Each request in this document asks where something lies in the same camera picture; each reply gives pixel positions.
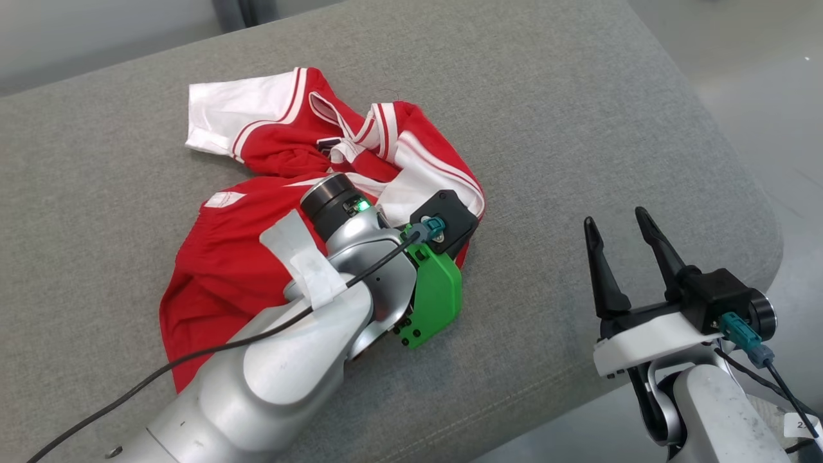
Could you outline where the white label tag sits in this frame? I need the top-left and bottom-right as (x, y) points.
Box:
(782, 412), (823, 442)

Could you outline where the grey partition post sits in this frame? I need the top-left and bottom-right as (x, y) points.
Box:
(211, 0), (281, 32)

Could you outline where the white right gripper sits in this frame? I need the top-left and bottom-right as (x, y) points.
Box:
(584, 206), (725, 377)

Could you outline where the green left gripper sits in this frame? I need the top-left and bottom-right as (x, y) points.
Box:
(392, 246), (463, 350)

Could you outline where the white tape strip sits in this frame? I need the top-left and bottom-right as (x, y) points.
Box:
(259, 209), (349, 310)

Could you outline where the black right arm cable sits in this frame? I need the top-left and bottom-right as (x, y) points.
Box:
(714, 312), (821, 439)

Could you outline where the grey fabric sofa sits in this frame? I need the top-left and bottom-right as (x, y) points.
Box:
(0, 0), (784, 463)

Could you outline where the red and white jersey shirt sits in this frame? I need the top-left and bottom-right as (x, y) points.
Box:
(159, 66), (486, 394)

